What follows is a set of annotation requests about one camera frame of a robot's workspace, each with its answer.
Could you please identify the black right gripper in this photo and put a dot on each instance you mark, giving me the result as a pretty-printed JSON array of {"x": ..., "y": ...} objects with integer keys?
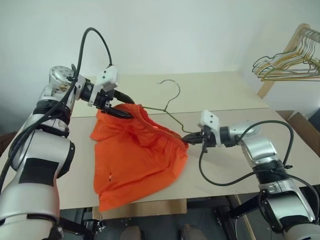
[{"x": 208, "y": 138}]

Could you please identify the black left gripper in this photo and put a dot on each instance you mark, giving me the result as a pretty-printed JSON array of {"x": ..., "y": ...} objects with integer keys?
[{"x": 103, "y": 98}]

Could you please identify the orange shirt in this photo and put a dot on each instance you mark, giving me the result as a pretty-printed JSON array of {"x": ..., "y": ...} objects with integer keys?
[{"x": 137, "y": 162}]

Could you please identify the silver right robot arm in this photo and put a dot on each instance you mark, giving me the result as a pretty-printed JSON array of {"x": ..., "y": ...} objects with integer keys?
[{"x": 262, "y": 150}]

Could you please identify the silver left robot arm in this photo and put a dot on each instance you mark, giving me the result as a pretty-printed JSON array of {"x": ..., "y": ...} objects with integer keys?
[{"x": 45, "y": 150}]

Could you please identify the light wooden clothes rack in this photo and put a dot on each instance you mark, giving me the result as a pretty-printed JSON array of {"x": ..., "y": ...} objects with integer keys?
[{"x": 265, "y": 88}]

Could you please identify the light wooden slat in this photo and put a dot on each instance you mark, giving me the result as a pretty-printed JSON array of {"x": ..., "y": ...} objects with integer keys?
[{"x": 243, "y": 218}]

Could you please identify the brown cardboard box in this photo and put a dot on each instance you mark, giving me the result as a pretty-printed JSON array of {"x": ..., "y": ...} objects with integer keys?
[{"x": 297, "y": 122}]

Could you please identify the small black metal clamp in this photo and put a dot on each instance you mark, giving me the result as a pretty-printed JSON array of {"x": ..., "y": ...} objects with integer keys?
[{"x": 100, "y": 225}]

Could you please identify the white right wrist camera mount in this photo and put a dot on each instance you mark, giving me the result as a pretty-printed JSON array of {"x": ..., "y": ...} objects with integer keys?
[{"x": 211, "y": 120}]

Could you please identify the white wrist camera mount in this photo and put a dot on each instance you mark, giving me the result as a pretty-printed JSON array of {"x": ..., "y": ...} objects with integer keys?
[
  {"x": 211, "y": 120},
  {"x": 107, "y": 75}
]

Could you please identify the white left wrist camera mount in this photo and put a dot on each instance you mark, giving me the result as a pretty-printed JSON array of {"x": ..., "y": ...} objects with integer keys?
[{"x": 107, "y": 75}]

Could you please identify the black metal table frame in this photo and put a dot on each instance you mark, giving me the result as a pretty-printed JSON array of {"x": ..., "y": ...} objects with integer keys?
[{"x": 75, "y": 225}]

